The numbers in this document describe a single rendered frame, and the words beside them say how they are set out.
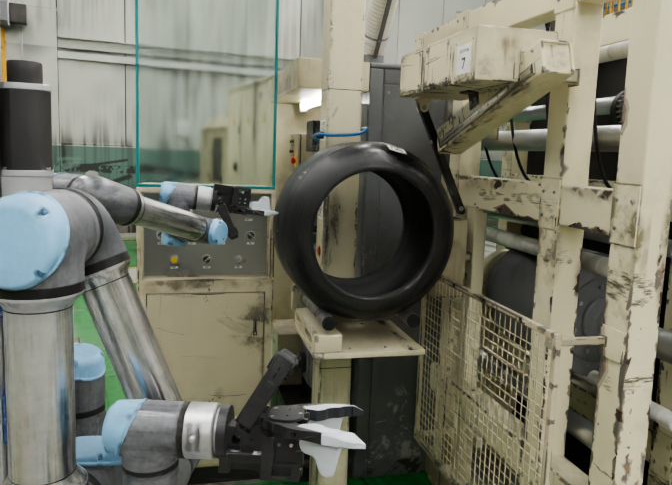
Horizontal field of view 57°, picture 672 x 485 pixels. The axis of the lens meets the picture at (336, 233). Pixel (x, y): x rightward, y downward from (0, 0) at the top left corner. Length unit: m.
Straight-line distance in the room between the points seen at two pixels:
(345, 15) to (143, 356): 1.59
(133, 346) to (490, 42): 1.23
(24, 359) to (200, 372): 1.82
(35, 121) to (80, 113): 9.53
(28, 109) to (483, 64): 1.13
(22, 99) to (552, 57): 1.25
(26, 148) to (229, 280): 1.49
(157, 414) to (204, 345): 1.76
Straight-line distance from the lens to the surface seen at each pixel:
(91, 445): 1.12
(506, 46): 1.80
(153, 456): 0.90
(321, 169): 1.88
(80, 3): 10.97
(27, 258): 0.84
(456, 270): 2.37
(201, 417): 0.88
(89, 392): 1.57
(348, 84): 2.27
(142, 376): 1.01
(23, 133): 1.23
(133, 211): 1.58
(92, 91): 10.79
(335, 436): 0.81
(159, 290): 2.59
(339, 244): 2.28
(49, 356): 0.90
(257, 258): 2.62
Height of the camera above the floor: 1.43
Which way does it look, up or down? 7 degrees down
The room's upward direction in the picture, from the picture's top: 2 degrees clockwise
